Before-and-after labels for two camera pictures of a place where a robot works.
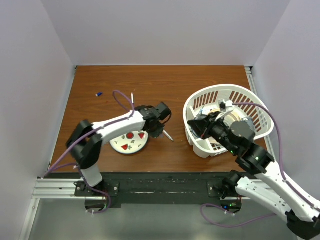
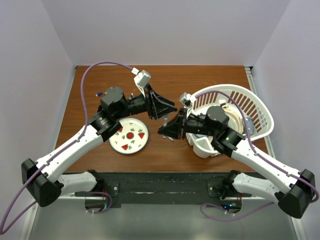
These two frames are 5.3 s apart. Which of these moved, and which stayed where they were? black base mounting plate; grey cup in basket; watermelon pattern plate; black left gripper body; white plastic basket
Moved: black left gripper body
Stayed: black base mounting plate; white plastic basket; watermelon pattern plate; grey cup in basket
